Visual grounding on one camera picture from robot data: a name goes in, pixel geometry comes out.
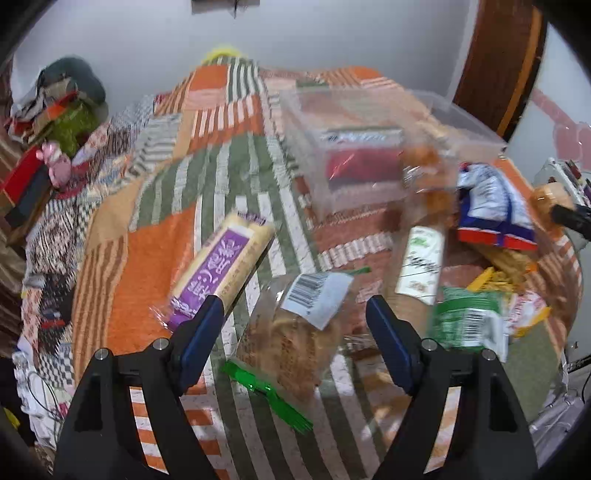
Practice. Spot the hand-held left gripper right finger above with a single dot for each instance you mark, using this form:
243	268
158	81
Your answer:
390	344

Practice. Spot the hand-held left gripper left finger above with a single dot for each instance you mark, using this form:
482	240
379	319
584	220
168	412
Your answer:
203	339

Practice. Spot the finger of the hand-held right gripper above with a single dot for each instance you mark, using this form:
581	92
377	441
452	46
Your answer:
572	220

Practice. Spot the orange pastry packet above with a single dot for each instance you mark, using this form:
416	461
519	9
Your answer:
547	196

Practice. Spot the purple label cracker packet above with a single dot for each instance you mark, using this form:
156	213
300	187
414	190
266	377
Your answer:
221	263

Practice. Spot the green snack packet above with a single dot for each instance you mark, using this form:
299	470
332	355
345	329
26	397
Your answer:
466	318

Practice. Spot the blue white snack bag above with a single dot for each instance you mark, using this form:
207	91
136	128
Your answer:
494	203

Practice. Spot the clear bag of brown snacks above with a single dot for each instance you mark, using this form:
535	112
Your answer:
286	341

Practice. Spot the white green label packet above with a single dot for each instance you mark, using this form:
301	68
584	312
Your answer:
421	263

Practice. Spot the yellow snack packet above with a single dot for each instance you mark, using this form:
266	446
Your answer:
503	277

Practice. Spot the bag of bread buns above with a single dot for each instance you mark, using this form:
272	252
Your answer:
429	175

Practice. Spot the clear plastic container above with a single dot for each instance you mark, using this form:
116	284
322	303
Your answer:
351	152

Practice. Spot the patchwork striped blanket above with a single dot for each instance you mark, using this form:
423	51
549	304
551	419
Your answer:
152	240

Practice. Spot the white wardrobe sliding door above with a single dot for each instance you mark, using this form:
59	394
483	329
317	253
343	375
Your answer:
558	92

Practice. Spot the wooden door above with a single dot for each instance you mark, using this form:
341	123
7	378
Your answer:
498	64

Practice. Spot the pink toy figure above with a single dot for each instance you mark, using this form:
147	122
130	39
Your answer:
57	164

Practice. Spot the red box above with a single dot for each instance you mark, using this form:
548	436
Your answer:
21	177

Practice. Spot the yellow foam tube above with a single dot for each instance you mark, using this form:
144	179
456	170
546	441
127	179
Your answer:
221	50

